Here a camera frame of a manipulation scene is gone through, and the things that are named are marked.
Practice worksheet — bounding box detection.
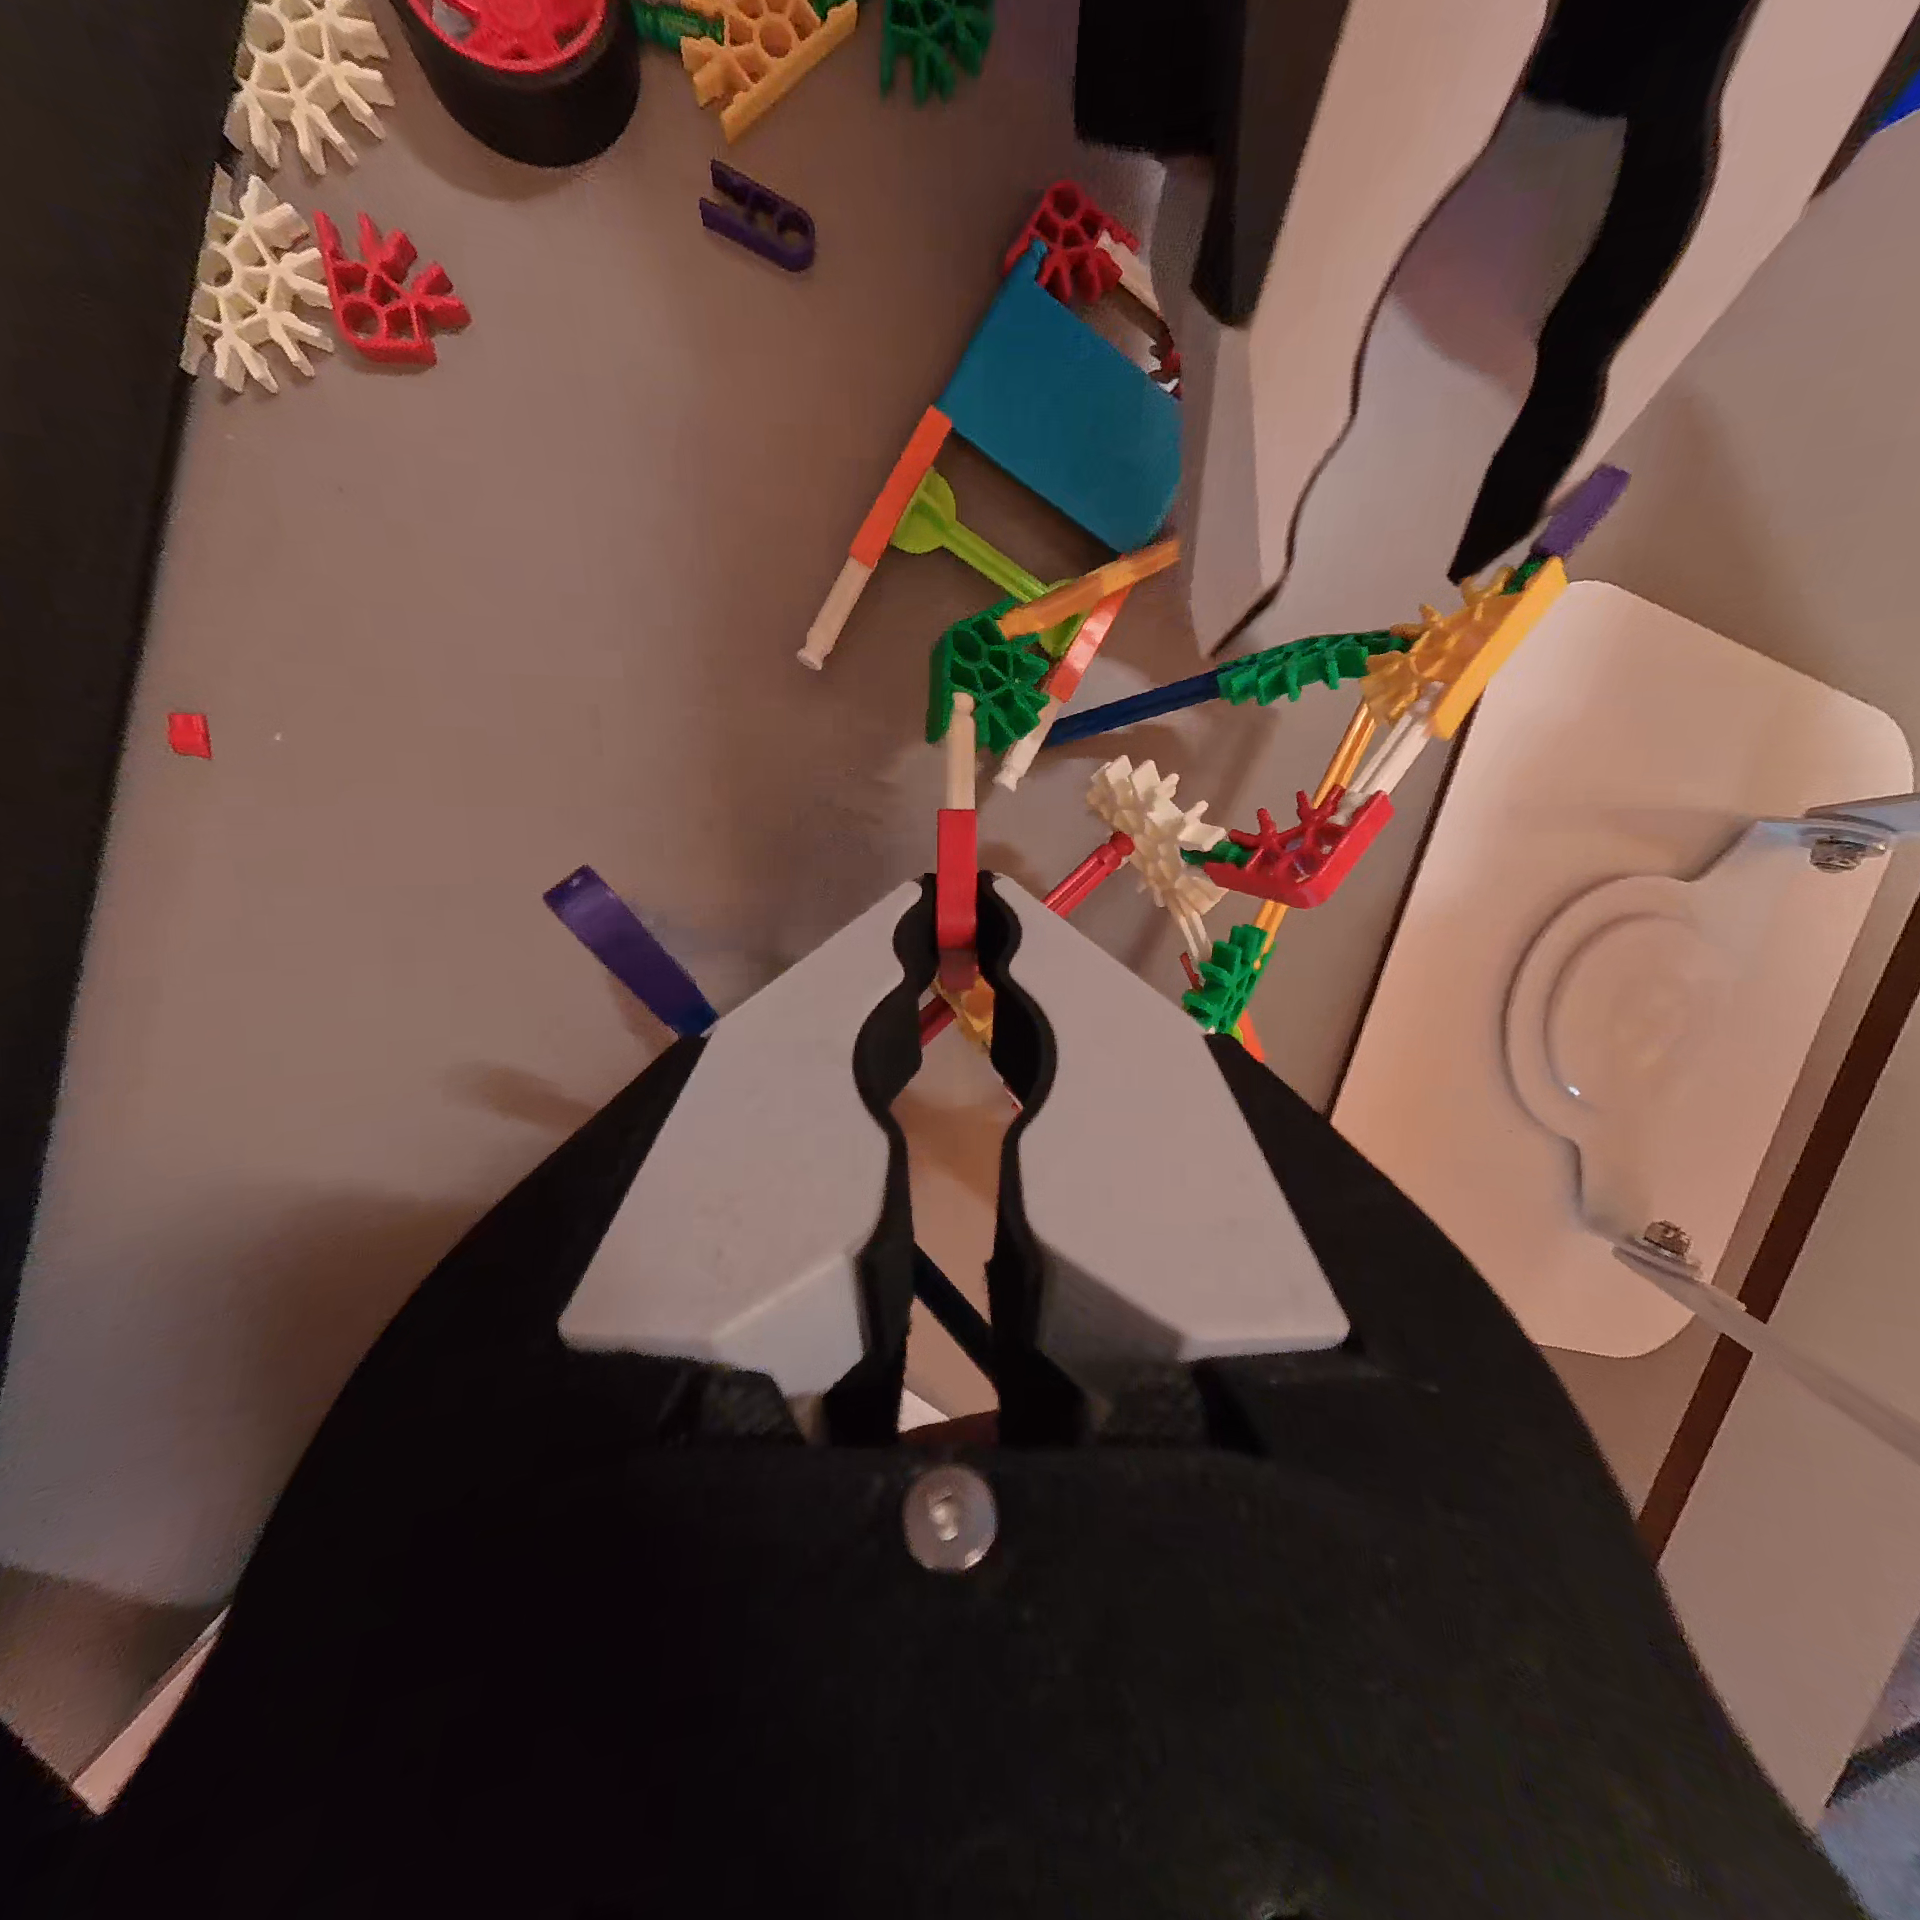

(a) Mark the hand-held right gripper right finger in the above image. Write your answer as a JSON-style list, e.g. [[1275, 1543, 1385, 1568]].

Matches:
[[977, 870, 1355, 1386]]

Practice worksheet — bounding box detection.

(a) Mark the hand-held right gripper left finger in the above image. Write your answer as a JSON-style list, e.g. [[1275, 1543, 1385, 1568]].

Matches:
[[561, 878, 934, 1370]]

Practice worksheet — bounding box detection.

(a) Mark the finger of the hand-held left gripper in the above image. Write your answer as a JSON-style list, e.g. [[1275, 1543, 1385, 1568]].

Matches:
[[1190, 0, 1550, 663], [1445, 0, 1888, 587]]

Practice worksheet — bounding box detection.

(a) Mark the blue panel toy seat assembly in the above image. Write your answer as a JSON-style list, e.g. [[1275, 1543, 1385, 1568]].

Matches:
[[853, 180, 1187, 706]]

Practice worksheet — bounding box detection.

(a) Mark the colourful toy wheel model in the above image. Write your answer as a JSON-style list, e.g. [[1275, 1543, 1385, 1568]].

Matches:
[[545, 461, 1633, 1340]]

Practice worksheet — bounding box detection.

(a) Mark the green toy connector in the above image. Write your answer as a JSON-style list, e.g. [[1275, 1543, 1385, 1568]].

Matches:
[[878, 0, 1002, 108]]

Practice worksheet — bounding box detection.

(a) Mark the white document stand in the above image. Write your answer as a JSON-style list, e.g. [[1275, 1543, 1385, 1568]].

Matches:
[[1333, 583, 1920, 1442]]

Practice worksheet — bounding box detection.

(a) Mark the yellow toy connector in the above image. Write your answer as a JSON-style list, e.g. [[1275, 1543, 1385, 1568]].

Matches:
[[680, 0, 862, 147]]

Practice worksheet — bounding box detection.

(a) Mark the purple toy connector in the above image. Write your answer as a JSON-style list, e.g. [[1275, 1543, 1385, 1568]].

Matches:
[[698, 157, 822, 277]]

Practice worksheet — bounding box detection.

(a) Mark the red wheel black tyre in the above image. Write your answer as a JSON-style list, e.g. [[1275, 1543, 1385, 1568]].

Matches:
[[392, 0, 648, 170]]

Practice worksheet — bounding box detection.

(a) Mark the red toy connector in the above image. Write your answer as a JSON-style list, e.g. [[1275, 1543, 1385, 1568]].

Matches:
[[311, 210, 474, 367]]

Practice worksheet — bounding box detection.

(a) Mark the white snowflake toy connector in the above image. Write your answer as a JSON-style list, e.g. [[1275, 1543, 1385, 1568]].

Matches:
[[225, 0, 395, 173], [182, 175, 336, 395]]

